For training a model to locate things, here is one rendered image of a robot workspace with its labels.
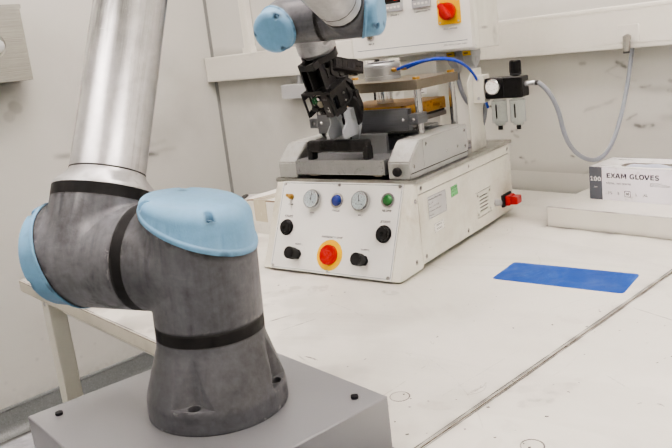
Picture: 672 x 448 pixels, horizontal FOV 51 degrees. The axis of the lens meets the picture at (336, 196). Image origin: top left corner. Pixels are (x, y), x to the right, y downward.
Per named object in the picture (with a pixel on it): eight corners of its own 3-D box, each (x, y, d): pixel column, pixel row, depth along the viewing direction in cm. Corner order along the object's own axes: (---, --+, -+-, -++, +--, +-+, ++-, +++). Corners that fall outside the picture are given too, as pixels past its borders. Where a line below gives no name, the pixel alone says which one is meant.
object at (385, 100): (369, 117, 169) (365, 77, 167) (453, 113, 156) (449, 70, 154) (326, 128, 156) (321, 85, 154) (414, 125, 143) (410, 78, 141)
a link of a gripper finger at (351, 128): (343, 156, 144) (328, 116, 139) (357, 142, 147) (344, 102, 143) (355, 156, 142) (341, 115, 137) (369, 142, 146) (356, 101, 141)
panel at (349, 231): (270, 267, 149) (284, 181, 152) (391, 282, 132) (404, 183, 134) (264, 266, 148) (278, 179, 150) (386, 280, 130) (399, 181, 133)
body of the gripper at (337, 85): (309, 121, 140) (288, 65, 135) (331, 101, 146) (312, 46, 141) (340, 120, 136) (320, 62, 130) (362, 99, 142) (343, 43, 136)
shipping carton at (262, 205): (301, 214, 197) (297, 182, 195) (333, 218, 188) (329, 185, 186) (247, 231, 185) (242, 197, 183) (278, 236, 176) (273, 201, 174)
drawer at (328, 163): (373, 152, 172) (369, 120, 171) (455, 151, 159) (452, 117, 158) (297, 178, 149) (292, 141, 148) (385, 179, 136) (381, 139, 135)
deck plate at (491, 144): (387, 144, 189) (387, 140, 189) (511, 142, 169) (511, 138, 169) (276, 181, 154) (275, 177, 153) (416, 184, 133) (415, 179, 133)
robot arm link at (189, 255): (231, 341, 68) (215, 204, 66) (116, 332, 73) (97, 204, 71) (283, 299, 79) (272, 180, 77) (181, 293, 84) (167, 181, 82)
